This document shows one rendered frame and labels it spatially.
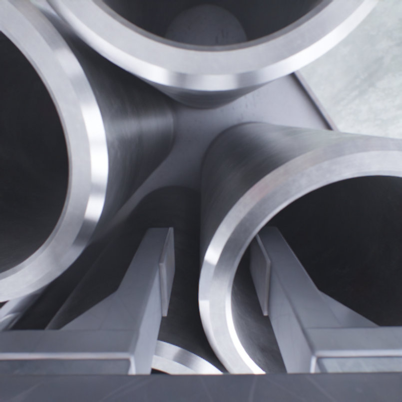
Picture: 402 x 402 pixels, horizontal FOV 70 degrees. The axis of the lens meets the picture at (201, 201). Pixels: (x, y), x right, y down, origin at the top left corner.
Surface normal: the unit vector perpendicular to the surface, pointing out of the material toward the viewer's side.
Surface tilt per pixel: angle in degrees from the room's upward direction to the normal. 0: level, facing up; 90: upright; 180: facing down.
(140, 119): 90
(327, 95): 0
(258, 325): 90
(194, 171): 0
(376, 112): 0
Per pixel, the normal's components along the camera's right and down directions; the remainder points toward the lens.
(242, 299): 0.76, -0.62
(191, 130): 0.00, 0.28
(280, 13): -1.00, -0.04
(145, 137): 1.00, 0.00
